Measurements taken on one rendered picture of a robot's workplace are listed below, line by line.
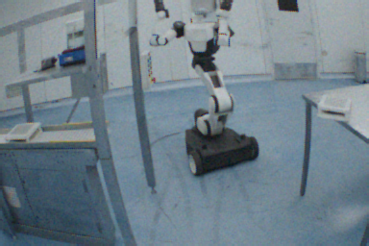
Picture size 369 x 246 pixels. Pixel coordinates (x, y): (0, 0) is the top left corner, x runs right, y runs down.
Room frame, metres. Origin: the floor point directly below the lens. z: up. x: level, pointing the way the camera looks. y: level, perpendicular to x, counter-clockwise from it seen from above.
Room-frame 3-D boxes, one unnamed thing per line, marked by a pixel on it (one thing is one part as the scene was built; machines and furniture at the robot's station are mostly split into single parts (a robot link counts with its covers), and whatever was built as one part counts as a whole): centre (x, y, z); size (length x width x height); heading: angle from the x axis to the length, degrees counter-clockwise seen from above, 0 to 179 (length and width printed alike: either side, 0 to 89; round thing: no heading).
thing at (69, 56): (1.99, 0.54, 1.30); 0.21 x 0.20 x 0.09; 173
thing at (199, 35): (3.37, -0.24, 1.08); 0.34 x 0.30 x 0.36; 61
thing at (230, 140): (3.30, -0.23, 0.19); 0.64 x 0.52 x 0.33; 17
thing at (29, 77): (1.96, 0.72, 1.24); 0.62 x 0.38 x 0.04; 83
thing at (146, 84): (2.78, 0.23, 0.96); 0.17 x 0.06 x 0.26; 173
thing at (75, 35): (1.99, 0.54, 1.44); 0.15 x 0.15 x 0.19
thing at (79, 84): (2.08, 0.51, 1.13); 0.22 x 0.11 x 0.20; 83
